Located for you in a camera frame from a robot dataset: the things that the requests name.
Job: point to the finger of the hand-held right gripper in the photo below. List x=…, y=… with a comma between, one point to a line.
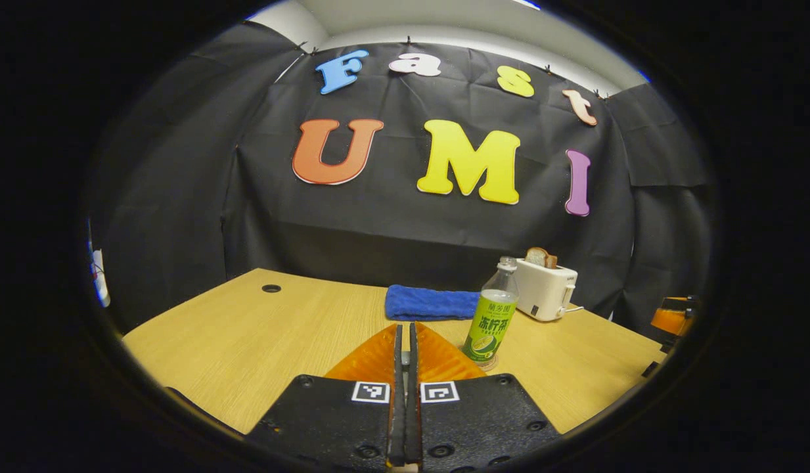
x=674, y=320

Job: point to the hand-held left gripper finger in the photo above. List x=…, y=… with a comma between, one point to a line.
x=413, y=420
x=398, y=420

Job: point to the green label water bottle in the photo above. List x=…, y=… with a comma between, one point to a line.
x=490, y=325

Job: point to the blue towel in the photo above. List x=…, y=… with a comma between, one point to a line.
x=427, y=302

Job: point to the white toaster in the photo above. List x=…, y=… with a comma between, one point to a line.
x=546, y=289

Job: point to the bread slice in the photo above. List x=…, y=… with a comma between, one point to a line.
x=540, y=257

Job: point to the black backdrop cloth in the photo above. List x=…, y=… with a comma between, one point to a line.
x=214, y=197

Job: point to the white side table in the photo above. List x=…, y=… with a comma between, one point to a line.
x=101, y=282

